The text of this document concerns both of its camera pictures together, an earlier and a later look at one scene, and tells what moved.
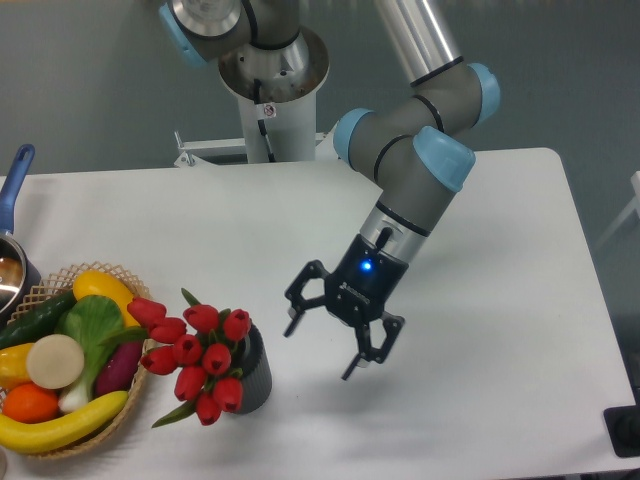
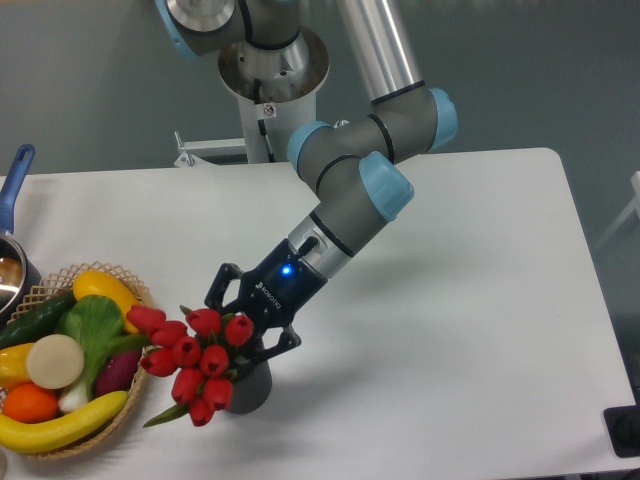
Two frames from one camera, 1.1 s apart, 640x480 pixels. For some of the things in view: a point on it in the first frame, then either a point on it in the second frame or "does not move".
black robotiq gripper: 359,290 to 276,293
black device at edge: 623,425 does not move
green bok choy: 97,322 does not move
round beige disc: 55,361 does not move
